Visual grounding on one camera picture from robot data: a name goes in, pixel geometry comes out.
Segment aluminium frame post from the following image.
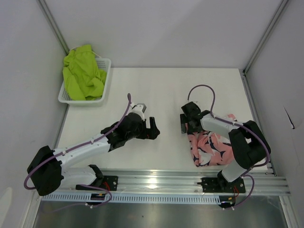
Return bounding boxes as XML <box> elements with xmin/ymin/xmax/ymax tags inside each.
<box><xmin>36</xmin><ymin>0</ymin><xmax>69</xmax><ymax>55</ymax></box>
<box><xmin>242</xmin><ymin>0</ymin><xmax>291</xmax><ymax>76</ymax></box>

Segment left aluminium frame post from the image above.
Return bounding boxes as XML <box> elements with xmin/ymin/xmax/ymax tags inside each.
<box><xmin>36</xmin><ymin>0</ymin><xmax>69</xmax><ymax>55</ymax></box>

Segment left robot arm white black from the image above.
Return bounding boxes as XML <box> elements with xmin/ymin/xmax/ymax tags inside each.
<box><xmin>26</xmin><ymin>113</ymin><xmax>160</xmax><ymax>196</ymax></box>

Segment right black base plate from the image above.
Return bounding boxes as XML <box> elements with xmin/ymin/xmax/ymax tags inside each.
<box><xmin>197</xmin><ymin>177</ymin><xmax>246</xmax><ymax>193</ymax></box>

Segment white plastic basket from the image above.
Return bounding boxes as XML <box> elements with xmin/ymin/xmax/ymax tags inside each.
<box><xmin>58</xmin><ymin>57</ymin><xmax>112</xmax><ymax>106</ymax></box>

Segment right aluminium frame post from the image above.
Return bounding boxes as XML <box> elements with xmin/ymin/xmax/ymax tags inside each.
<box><xmin>242</xmin><ymin>0</ymin><xmax>291</xmax><ymax>76</ymax></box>

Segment white slotted cable duct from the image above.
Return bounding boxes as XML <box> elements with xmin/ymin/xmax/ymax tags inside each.
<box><xmin>42</xmin><ymin>192</ymin><xmax>221</xmax><ymax>205</ymax></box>

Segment pink shark print shorts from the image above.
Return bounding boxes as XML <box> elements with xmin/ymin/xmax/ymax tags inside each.
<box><xmin>187</xmin><ymin>113</ymin><xmax>238</xmax><ymax>168</ymax></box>

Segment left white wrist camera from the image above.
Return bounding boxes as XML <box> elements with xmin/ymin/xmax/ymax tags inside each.
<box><xmin>130</xmin><ymin>103</ymin><xmax>147</xmax><ymax>120</ymax></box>

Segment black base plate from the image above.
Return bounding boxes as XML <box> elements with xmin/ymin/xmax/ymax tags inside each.
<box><xmin>197</xmin><ymin>177</ymin><xmax>246</xmax><ymax>193</ymax></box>
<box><xmin>76</xmin><ymin>176</ymin><xmax>119</xmax><ymax>191</ymax></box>

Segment aluminium mounting rail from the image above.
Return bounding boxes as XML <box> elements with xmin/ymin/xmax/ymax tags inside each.
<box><xmin>32</xmin><ymin>169</ymin><xmax>292</xmax><ymax>196</ymax></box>

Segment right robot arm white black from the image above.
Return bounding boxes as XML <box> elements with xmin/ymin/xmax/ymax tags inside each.
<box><xmin>180</xmin><ymin>102</ymin><xmax>271</xmax><ymax>192</ymax></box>

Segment lime green shorts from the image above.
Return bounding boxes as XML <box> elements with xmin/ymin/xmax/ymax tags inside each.
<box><xmin>63</xmin><ymin>44</ymin><xmax>107</xmax><ymax>101</ymax></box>

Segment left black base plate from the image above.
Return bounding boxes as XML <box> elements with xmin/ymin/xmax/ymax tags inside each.
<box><xmin>76</xmin><ymin>176</ymin><xmax>119</xmax><ymax>191</ymax></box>

